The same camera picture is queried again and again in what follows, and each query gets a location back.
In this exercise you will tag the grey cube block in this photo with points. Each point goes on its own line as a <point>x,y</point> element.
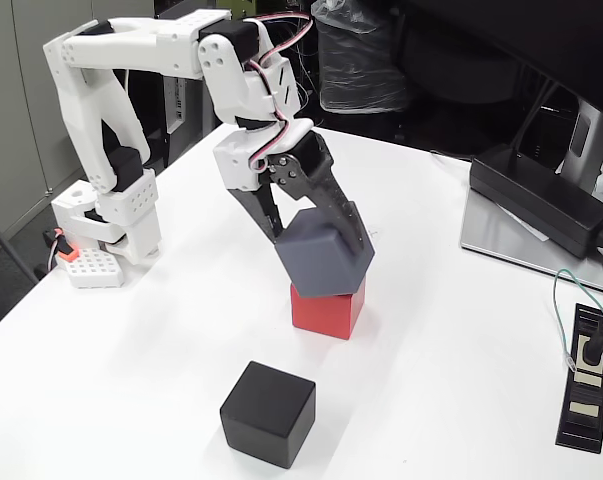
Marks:
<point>311,260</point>

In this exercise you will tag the black cube block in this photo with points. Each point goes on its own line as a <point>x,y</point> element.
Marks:
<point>266,420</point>

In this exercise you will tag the clear tape with cross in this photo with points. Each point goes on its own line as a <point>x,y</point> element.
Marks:
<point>374,232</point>

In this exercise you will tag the black computer tower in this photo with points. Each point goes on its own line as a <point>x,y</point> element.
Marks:
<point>153,110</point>

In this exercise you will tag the red cube block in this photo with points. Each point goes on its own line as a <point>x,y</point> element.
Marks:
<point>326,315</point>

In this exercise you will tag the plastic-wrapped black bin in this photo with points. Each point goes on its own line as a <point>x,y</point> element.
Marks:
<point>361,65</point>

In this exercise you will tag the yellow-green perforated panel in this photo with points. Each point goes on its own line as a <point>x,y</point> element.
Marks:
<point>243,5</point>

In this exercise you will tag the white perforated table clamp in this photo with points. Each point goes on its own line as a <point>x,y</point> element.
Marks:
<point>93,270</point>

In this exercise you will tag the black power adapter brick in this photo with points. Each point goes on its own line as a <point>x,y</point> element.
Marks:
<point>536,195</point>

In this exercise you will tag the black monitor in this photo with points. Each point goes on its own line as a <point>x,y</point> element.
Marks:
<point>506,35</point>

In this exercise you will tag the silver monitor stand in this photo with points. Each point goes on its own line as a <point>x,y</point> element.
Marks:
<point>583,140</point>

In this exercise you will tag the black power plug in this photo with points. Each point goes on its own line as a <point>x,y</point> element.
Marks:
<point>595,345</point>

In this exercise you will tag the black power strip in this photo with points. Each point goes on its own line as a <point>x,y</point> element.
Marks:
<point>583,415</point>

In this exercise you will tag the silver monitor base plate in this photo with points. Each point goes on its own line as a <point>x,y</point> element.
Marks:
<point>491,235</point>

